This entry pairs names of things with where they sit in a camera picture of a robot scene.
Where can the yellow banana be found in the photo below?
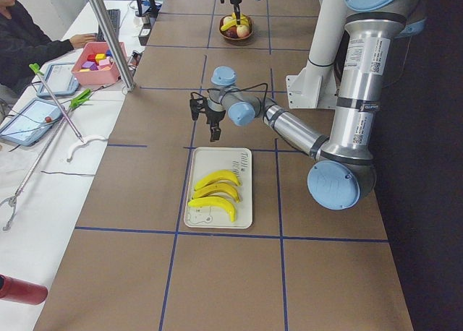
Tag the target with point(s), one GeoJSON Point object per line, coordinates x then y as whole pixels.
{"type": "Point", "coordinates": [218, 188]}
{"type": "Point", "coordinates": [217, 176]}
{"type": "Point", "coordinates": [244, 21]}
{"type": "Point", "coordinates": [215, 201]}

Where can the brown wicker basket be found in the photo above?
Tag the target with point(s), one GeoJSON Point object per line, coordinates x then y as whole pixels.
{"type": "Point", "coordinates": [230, 35]}

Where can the red-white apple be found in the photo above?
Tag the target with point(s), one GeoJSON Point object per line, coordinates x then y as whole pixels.
{"type": "Point", "coordinates": [242, 31]}

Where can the white rectangular tray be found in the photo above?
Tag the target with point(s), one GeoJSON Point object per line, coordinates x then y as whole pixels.
{"type": "Point", "coordinates": [209, 159]}

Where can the white pillar with base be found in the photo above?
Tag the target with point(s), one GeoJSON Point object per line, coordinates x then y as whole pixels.
{"type": "Point", "coordinates": [315, 85]}

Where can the white curved plastic part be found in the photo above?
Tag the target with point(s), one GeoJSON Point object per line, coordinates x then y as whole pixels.
{"type": "Point", "coordinates": [82, 143]}

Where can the pink box of blocks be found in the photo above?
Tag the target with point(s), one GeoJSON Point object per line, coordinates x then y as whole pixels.
{"type": "Point", "coordinates": [96, 65]}

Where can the far blue tablet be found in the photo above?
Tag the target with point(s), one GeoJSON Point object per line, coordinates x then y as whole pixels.
{"type": "Point", "coordinates": [60, 79]}

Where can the blue tablet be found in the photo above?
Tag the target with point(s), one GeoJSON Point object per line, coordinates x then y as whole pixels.
{"type": "Point", "coordinates": [32, 122]}
{"type": "Point", "coordinates": [60, 79]}

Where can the near blue tablet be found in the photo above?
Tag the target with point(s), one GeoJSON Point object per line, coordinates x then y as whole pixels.
{"type": "Point", "coordinates": [32, 122]}

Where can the seated person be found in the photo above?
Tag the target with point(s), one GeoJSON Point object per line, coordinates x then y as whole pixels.
{"type": "Point", "coordinates": [24, 43]}

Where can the long metal reacher grabber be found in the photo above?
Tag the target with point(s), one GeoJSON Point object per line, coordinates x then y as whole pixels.
{"type": "Point", "coordinates": [12, 200]}

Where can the red cylinder bottle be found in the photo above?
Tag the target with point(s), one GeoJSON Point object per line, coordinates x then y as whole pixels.
{"type": "Point", "coordinates": [21, 291]}

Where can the aluminium frame post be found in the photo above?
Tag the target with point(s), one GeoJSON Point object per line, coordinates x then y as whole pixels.
{"type": "Point", "coordinates": [104, 22]}

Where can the green-handled metal grabber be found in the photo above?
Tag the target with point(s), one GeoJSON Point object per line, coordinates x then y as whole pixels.
{"type": "Point", "coordinates": [37, 70]}

